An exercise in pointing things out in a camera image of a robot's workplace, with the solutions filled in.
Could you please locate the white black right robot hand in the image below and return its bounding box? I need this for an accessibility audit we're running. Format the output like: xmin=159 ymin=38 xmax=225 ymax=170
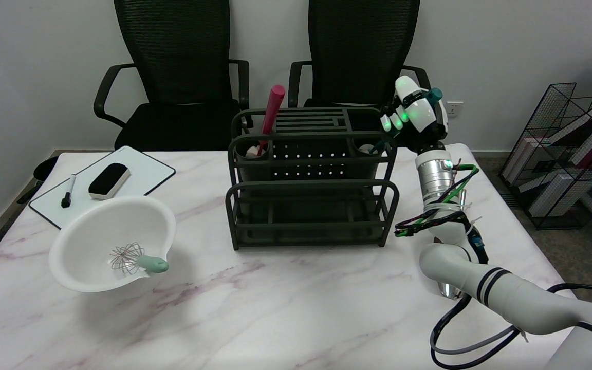
xmin=380 ymin=76 xmax=449 ymax=154

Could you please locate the teal handled sponge brush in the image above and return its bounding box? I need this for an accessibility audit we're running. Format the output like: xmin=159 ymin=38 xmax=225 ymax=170
xmin=359 ymin=87 xmax=443 ymax=156

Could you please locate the dark green metal organizer rack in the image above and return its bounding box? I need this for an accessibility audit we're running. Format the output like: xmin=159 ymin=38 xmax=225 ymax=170
xmin=226 ymin=107 xmax=398 ymax=251

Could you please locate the black mesh office chair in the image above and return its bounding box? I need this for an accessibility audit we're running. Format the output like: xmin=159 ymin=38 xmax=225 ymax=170
xmin=94 ymin=0 xmax=250 ymax=151
xmin=288 ymin=0 xmax=436 ymax=148

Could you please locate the grey white book stack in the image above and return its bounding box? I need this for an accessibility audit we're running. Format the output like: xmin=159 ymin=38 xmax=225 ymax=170
xmin=527 ymin=170 xmax=592 ymax=217

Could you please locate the white slanted book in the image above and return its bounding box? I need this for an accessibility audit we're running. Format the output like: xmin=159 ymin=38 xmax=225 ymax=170
xmin=548 ymin=108 xmax=592 ymax=147

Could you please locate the shiny metal scoop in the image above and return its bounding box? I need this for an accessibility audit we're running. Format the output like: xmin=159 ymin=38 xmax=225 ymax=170
xmin=439 ymin=188 xmax=469 ymax=300

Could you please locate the small white whiteboard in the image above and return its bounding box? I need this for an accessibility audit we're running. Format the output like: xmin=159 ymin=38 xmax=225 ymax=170
xmin=29 ymin=146 xmax=176 ymax=230

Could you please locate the black whiteboard eraser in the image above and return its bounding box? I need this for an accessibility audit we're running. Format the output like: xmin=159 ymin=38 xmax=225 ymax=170
xmin=88 ymin=163 xmax=132 ymax=200

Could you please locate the white plastic mixing bowl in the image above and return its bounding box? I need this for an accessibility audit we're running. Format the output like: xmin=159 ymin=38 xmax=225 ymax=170
xmin=49 ymin=195 xmax=177 ymax=293

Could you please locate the black whiteboard marker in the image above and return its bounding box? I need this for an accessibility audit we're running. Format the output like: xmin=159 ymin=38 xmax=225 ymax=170
xmin=61 ymin=174 xmax=77 ymax=209

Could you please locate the black round floor item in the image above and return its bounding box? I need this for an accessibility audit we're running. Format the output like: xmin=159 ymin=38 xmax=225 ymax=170
xmin=33 ymin=156 xmax=60 ymax=183

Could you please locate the green robot cable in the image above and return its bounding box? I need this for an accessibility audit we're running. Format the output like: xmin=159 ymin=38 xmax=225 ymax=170
xmin=396 ymin=163 xmax=480 ymax=237

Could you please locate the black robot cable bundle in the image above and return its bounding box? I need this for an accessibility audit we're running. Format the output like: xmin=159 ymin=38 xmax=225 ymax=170
xmin=394 ymin=208 xmax=489 ymax=265

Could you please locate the black wire book rack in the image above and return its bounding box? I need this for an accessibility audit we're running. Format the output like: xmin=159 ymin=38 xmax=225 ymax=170
xmin=499 ymin=82 xmax=592 ymax=230

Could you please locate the red handled sponge brush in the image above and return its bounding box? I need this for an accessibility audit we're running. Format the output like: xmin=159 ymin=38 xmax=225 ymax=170
xmin=247 ymin=85 xmax=286 ymax=157

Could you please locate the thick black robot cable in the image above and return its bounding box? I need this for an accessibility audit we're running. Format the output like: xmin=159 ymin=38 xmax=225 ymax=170
xmin=430 ymin=283 xmax=592 ymax=370

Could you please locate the green handled wire whisk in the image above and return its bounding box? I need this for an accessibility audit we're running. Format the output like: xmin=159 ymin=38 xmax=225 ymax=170
xmin=109 ymin=243 xmax=170 ymax=276

